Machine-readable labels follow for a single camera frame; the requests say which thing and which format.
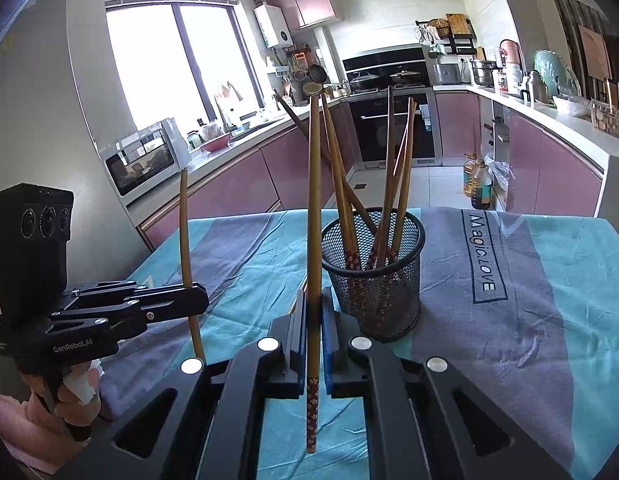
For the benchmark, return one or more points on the dark cooking oil bottle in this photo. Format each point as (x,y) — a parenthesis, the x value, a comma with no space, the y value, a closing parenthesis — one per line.
(483,190)

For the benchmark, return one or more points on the black mesh utensil holder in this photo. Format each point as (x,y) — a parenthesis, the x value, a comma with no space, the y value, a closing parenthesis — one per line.
(389,310)

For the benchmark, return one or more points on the black built-in oven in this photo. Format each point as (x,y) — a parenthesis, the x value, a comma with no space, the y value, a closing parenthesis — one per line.
(384,130)

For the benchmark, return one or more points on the kitchen window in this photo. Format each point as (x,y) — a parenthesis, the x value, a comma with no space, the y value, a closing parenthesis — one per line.
(179,60)

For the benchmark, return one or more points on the white jar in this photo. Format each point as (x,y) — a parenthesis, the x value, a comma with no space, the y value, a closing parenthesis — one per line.
(513,77)

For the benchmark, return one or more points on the yellow cooking oil bottle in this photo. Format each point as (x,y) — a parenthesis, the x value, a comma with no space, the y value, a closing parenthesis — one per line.
(470,180)

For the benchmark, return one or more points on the hanging black frying pan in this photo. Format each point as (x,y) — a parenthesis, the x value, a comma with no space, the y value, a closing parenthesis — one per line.
(318,74)

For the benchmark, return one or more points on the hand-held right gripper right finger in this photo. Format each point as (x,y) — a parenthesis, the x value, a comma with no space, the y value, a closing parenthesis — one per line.
(329,350)

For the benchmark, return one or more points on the wall rack with cutting boards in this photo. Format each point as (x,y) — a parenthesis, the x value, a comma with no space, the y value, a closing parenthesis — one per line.
(452,35)

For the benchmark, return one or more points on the person's left forearm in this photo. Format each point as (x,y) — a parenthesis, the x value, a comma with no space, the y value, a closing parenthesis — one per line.
(14,425)

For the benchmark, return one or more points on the silver countertop appliance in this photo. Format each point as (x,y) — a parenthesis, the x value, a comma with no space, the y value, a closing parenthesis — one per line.
(447,74)

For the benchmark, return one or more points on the pink canister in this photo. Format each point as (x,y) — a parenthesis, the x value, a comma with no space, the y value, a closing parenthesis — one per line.
(510,52)

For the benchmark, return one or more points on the teal mesh food cover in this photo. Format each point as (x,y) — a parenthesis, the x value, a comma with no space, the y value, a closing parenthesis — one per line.
(554,72)

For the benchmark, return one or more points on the clear glass container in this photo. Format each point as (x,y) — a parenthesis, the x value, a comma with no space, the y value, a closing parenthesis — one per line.
(607,119)

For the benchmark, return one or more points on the wok with glass lid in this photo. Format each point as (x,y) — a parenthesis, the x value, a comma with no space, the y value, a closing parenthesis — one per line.
(364,80)

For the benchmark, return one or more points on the white wall water heater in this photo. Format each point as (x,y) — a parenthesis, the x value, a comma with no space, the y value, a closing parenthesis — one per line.
(273,25)

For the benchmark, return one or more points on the teal and grey tablecloth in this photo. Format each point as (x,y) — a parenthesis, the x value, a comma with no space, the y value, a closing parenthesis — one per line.
(489,335)

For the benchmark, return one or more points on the stainless steel stock pot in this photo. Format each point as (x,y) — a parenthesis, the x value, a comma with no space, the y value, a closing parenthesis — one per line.
(483,72)

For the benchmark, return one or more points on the person's left hand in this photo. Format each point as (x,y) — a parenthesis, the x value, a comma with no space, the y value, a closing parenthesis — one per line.
(82,412)

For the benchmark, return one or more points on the wooden chopstick red patterned end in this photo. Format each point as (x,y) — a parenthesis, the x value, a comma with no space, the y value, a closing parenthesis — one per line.
(345,220)
(359,208)
(398,175)
(185,235)
(407,175)
(314,210)
(328,120)
(388,160)

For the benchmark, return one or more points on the red bowl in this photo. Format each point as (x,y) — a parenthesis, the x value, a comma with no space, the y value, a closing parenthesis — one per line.
(214,142)

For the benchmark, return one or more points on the black range hood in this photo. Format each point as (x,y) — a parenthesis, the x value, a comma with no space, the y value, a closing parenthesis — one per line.
(384,62)

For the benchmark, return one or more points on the silver microwave oven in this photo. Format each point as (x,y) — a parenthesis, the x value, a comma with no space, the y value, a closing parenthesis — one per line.
(139,162)

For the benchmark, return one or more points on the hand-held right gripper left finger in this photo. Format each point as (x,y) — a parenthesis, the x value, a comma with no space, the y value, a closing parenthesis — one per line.
(299,340)

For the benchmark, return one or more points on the pink kitchen base cabinets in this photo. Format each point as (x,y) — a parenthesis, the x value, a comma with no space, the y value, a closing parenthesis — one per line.
(229,180)

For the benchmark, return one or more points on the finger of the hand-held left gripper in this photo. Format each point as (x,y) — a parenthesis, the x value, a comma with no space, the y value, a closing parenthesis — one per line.
(104,290)
(179,302)

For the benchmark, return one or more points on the white plastic bag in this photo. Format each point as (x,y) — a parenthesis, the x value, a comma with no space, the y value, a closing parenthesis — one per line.
(499,175)

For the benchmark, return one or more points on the pink wall cabinet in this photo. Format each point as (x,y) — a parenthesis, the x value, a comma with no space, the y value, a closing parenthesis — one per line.
(304,5)

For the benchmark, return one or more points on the cooking pot with lid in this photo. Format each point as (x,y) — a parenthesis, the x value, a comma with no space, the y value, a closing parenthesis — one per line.
(404,77)

